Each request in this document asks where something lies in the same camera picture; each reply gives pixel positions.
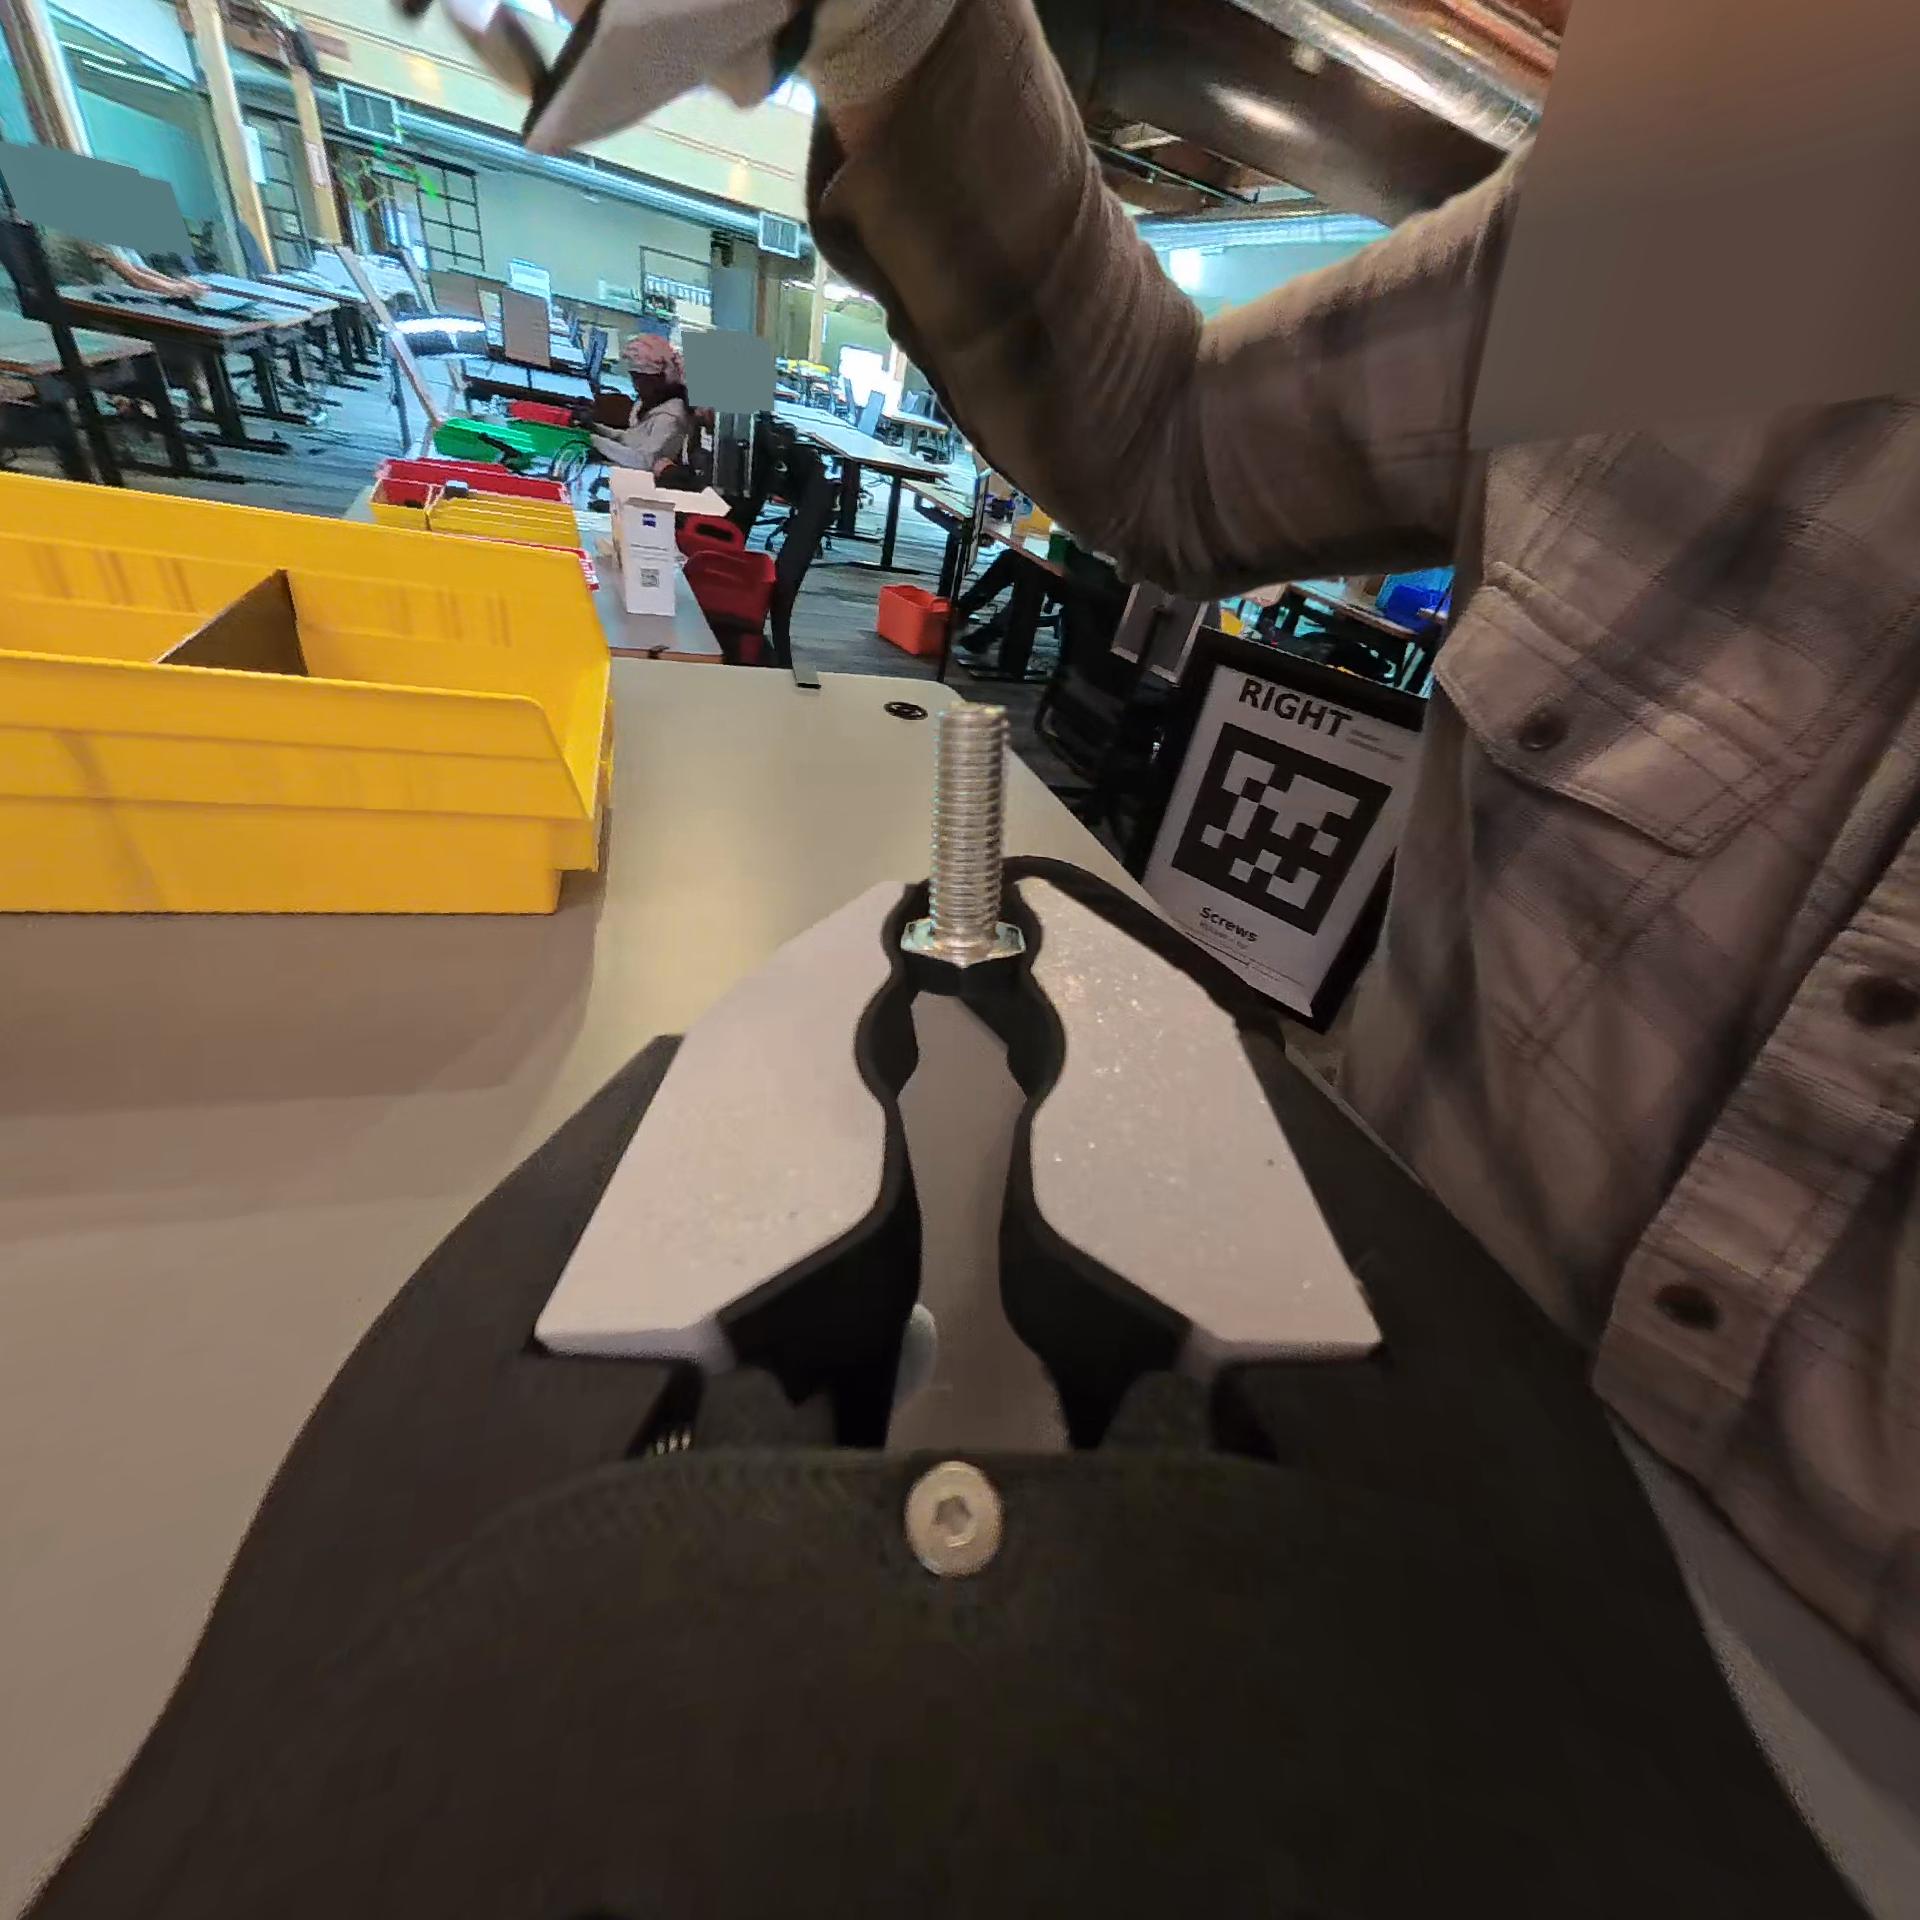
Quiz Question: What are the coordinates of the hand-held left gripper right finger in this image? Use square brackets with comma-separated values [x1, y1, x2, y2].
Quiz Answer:
[997, 877, 1386, 1442]

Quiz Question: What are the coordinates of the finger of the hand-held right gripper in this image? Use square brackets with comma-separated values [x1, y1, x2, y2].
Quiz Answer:
[528, 0, 812, 153]
[408, 0, 579, 69]

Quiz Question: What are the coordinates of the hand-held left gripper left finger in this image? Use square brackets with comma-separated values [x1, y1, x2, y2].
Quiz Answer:
[534, 877, 925, 1448]

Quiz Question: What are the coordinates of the silver hex nut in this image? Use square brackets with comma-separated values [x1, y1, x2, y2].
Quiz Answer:
[899, 910, 1038, 976]

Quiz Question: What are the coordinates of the silver hex bolt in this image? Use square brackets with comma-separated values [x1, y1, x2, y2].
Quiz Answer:
[929, 703, 1018, 936]

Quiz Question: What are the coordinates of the yellow plastic bin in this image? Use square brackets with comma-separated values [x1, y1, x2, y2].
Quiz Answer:
[0, 471, 620, 916]

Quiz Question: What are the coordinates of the person's right forearm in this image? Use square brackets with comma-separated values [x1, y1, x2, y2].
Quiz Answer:
[804, 0, 1578, 600]

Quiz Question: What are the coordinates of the person's right hand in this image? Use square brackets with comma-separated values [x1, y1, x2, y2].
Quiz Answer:
[787, 0, 972, 117]

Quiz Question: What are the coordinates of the black framed sign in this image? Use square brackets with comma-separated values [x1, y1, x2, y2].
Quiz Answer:
[1140, 637, 1436, 1028]

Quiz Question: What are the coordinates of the white carton box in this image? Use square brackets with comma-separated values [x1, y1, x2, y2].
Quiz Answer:
[612, 496, 685, 618]

